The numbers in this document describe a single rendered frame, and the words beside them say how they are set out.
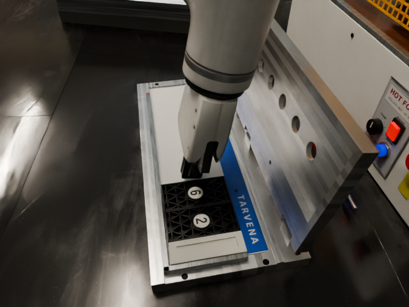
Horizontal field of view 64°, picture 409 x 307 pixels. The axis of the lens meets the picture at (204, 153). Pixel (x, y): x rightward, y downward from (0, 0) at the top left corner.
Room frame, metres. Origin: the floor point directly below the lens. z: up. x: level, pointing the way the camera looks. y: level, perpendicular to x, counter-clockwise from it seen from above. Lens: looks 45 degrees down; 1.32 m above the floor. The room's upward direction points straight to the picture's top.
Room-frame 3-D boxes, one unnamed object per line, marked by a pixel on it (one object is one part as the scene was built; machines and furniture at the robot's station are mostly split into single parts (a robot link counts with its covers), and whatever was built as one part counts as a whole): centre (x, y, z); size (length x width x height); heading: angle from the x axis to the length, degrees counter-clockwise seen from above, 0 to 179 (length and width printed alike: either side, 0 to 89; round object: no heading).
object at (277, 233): (0.40, 0.00, 0.92); 0.44 x 0.21 x 0.04; 10
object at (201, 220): (0.25, 0.00, 0.93); 0.10 x 0.05 x 0.01; 100
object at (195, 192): (0.30, 0.01, 0.93); 0.10 x 0.05 x 0.01; 100
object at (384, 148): (0.35, -0.27, 0.97); 0.03 x 0.01 x 0.03; 10
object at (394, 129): (0.35, -0.27, 1.01); 0.02 x 0.01 x 0.03; 10
